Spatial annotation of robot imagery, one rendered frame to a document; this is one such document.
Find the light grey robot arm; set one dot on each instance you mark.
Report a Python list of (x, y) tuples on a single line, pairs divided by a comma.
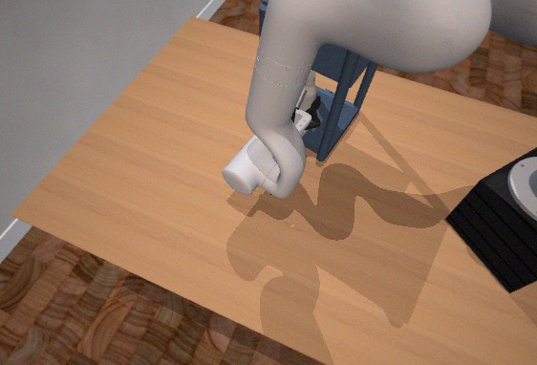
[(410, 36)]

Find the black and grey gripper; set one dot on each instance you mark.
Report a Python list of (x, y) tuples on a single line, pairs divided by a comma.
[(302, 119)]

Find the grey stone-textured bottle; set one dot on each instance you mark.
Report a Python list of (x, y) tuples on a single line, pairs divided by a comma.
[(311, 92)]

